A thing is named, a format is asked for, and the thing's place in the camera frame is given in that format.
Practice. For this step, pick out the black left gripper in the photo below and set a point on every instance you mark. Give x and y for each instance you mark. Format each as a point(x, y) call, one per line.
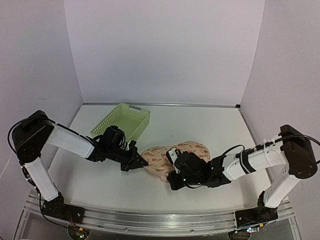
point(135, 161)

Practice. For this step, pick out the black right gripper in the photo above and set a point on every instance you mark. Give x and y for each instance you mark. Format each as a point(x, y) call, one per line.
point(176, 184)

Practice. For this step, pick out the floral mesh laundry bag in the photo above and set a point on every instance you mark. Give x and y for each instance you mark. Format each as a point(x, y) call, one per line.
point(160, 166)

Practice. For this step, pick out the green plastic basket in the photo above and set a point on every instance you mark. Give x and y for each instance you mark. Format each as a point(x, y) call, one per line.
point(131, 119)

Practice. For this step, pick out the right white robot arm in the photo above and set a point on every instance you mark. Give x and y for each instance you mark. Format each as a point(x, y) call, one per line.
point(290, 149)

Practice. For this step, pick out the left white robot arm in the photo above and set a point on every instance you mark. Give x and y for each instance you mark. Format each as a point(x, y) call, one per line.
point(31, 136)

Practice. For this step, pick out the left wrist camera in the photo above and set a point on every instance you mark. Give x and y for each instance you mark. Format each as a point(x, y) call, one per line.
point(131, 144)

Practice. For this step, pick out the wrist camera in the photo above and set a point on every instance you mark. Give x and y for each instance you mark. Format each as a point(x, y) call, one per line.
point(131, 144)
point(172, 155)

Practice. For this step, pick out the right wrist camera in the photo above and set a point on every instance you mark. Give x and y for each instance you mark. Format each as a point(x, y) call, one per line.
point(172, 155)

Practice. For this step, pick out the aluminium front rail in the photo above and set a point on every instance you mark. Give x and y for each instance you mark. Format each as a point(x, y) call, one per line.
point(144, 223)

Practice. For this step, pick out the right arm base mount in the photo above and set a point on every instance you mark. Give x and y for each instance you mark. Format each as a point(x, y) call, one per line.
point(250, 217)

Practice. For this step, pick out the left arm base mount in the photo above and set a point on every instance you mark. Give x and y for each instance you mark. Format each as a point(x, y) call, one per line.
point(58, 209)

